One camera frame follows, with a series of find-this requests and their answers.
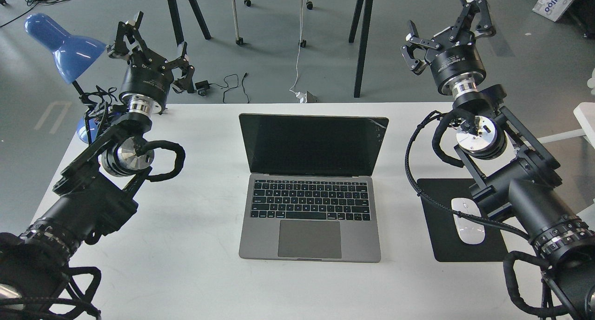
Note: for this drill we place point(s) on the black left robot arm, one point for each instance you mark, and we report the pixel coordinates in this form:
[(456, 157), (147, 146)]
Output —
[(96, 191)]

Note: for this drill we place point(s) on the grey laptop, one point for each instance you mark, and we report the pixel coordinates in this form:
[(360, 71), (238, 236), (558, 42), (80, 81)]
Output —
[(310, 195)]

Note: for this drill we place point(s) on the white computer mouse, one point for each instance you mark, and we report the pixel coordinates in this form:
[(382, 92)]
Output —
[(469, 232)]

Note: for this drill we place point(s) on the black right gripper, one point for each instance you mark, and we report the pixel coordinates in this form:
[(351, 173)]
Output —
[(452, 53)]

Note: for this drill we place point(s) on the white power plug block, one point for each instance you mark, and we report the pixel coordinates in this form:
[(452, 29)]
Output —
[(306, 97)]

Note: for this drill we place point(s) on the blue desk lamp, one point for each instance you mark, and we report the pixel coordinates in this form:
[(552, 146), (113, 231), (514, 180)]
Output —
[(72, 54)]

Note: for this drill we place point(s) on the black mouse pad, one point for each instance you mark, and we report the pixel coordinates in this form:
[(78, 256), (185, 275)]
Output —
[(446, 244)]

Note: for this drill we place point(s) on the white cardboard box blue text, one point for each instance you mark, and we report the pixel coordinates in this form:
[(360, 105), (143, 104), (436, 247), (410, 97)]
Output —
[(552, 9)]

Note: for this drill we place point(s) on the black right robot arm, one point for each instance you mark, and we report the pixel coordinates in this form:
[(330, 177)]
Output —
[(515, 175)]

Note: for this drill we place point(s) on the black power adapter with cable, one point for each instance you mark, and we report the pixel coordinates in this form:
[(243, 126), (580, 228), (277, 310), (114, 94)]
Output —
[(203, 86)]

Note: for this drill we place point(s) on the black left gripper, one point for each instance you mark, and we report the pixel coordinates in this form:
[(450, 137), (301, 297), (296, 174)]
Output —
[(148, 75)]

